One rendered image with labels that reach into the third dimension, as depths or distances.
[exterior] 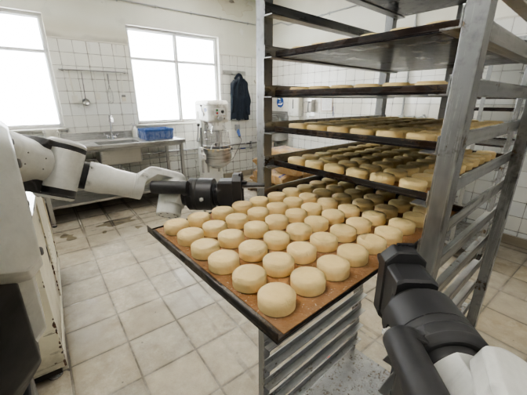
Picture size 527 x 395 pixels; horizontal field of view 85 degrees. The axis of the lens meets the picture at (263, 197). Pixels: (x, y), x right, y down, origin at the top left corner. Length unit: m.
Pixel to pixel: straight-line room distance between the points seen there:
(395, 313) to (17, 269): 0.36
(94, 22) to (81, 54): 0.43
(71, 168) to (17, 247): 0.48
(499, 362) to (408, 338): 0.07
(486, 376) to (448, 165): 0.33
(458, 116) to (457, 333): 0.31
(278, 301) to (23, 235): 0.26
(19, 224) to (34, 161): 0.43
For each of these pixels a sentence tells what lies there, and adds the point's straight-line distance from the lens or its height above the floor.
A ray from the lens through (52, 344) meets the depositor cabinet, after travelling 1.92.
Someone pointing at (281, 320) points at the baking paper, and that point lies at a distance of 0.38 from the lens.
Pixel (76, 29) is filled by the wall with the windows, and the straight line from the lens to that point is 4.72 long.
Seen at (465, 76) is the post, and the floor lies 1.42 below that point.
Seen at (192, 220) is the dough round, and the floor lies 1.15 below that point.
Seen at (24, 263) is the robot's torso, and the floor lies 1.27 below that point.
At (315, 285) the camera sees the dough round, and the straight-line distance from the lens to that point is 0.41.
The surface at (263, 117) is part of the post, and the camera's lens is 0.78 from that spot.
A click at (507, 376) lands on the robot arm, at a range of 0.30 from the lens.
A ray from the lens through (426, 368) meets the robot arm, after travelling 0.32.
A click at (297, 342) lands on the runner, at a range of 1.26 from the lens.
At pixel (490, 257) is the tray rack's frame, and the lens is 1.23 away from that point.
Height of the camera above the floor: 1.39
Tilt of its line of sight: 19 degrees down
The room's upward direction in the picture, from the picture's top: straight up
